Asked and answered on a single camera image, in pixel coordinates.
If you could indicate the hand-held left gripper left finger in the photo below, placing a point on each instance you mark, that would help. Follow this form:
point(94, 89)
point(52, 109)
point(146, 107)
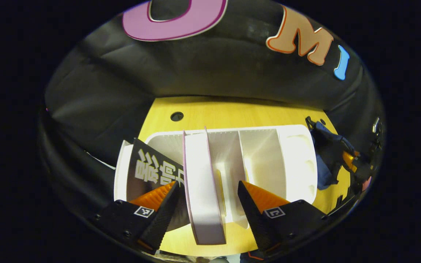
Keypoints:
point(163, 219)

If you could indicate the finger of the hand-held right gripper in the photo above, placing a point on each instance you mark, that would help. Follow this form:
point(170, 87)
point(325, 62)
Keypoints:
point(349, 160)

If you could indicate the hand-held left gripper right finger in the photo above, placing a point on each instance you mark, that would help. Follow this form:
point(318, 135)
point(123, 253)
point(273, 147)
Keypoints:
point(256, 219)

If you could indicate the blue schoolbag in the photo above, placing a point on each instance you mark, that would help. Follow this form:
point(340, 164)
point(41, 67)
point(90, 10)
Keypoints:
point(327, 146)

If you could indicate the pink-edged white book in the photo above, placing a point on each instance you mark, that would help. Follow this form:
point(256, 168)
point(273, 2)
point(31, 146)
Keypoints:
point(203, 190)

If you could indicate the black book with white print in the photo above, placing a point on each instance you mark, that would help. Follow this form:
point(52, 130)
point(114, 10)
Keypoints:
point(148, 164)

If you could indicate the white bookshelf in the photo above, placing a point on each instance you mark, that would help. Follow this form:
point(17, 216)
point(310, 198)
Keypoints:
point(261, 160)

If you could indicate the black backdrop cloth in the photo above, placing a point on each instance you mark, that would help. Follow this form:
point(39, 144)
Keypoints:
point(214, 65)

